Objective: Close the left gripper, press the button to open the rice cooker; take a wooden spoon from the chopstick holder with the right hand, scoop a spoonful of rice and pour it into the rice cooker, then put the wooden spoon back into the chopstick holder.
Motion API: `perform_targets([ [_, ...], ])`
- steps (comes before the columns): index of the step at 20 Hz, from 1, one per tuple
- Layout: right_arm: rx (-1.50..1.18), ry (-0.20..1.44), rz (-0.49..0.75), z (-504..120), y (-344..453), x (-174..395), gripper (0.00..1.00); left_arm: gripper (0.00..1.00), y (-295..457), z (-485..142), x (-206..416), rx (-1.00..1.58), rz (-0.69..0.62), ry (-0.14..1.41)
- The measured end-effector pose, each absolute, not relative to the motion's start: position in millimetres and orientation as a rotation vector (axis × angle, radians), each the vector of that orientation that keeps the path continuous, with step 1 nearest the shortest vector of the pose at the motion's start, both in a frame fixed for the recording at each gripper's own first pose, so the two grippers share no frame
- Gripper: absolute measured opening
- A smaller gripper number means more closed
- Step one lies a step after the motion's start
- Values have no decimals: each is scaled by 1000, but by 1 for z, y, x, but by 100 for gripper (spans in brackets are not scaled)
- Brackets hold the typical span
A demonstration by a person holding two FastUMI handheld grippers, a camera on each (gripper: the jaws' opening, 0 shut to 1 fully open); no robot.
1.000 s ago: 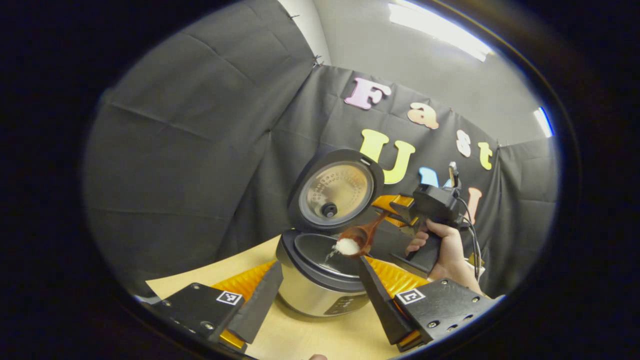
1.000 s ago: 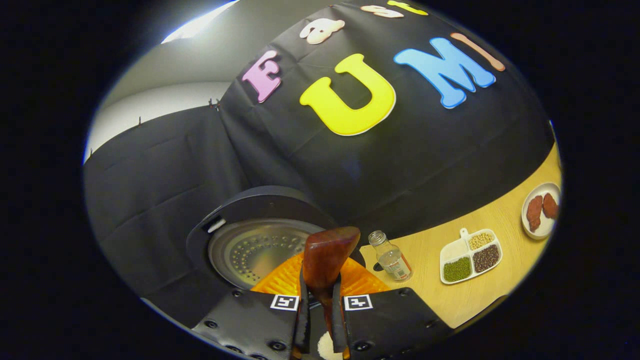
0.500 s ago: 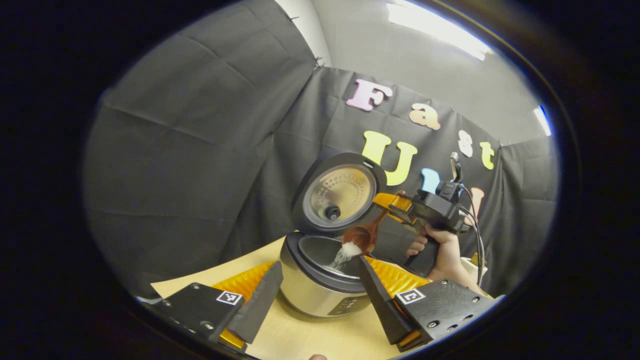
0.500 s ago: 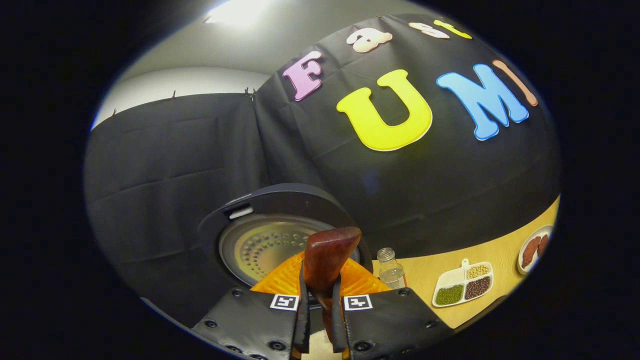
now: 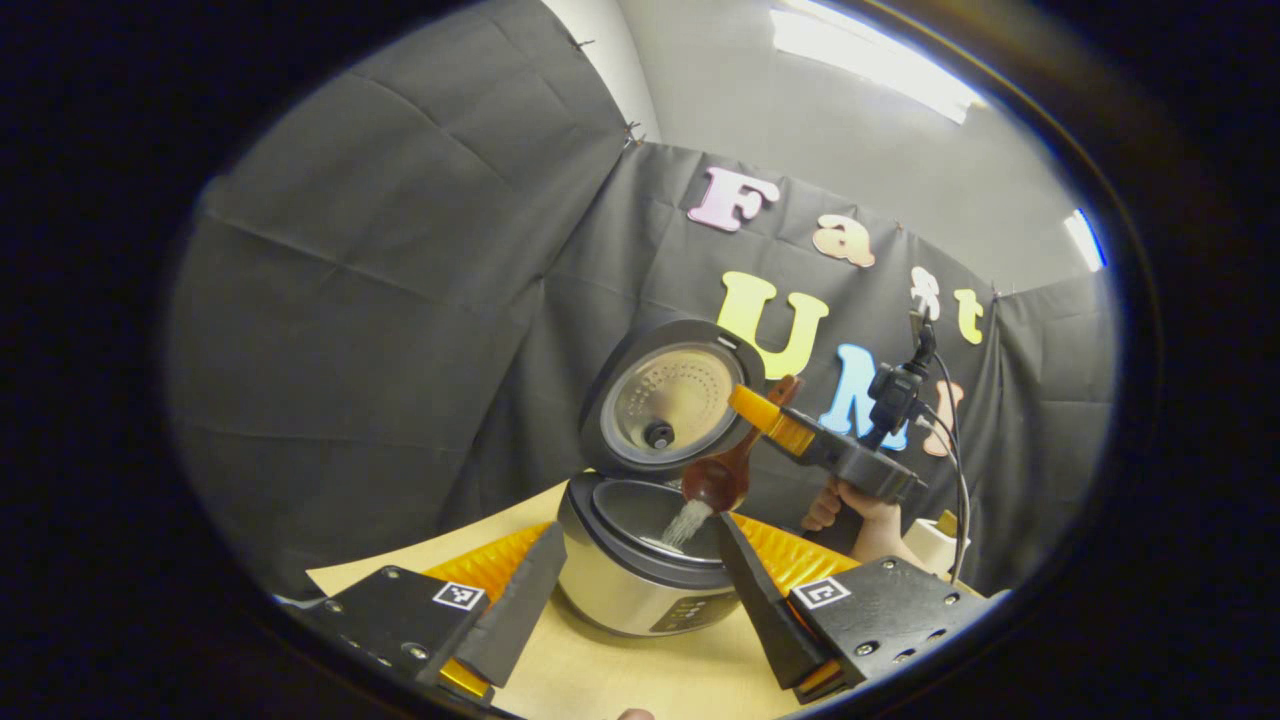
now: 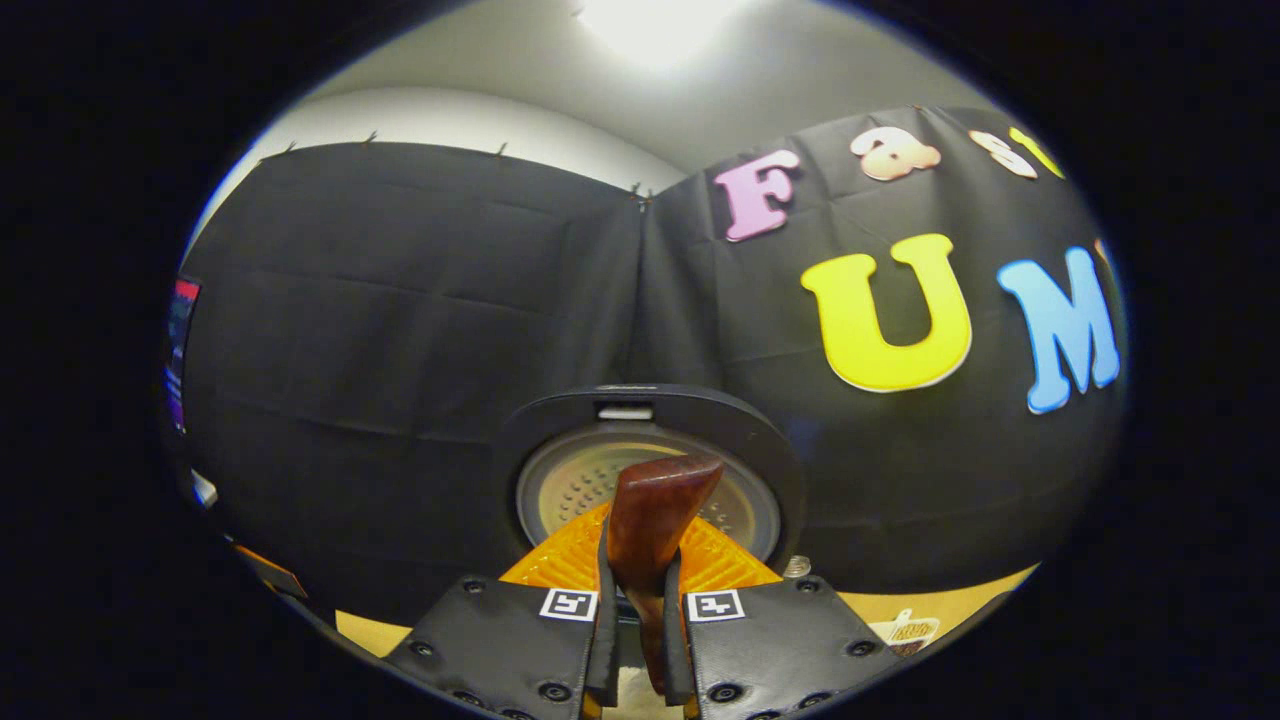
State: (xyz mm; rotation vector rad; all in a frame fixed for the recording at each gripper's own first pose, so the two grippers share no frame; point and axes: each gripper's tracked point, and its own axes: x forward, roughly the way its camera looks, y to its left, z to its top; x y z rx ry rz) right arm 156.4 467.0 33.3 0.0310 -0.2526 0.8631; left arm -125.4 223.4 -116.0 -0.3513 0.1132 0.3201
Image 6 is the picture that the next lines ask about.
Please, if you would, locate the black silver rice cooker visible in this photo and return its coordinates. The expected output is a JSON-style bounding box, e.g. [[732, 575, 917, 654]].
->
[[495, 385, 806, 601]]

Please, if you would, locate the brown wooden spoon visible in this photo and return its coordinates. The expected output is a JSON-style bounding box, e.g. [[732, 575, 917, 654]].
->
[[607, 455, 724, 696]]

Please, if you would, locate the large ceiling light panel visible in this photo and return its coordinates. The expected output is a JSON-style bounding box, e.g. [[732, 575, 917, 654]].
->
[[575, 0, 746, 71]]

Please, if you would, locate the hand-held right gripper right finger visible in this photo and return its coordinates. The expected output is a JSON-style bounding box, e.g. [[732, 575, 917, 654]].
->
[[662, 515, 906, 720]]

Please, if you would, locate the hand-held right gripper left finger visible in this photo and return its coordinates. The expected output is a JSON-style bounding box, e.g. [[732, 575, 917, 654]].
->
[[383, 500, 621, 720]]

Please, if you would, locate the black backdrop cloth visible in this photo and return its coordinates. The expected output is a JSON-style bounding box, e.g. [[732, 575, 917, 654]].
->
[[165, 105, 1131, 626]]

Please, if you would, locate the white divided bean dish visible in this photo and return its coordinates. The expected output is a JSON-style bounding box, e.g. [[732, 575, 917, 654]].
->
[[870, 610, 941, 656]]

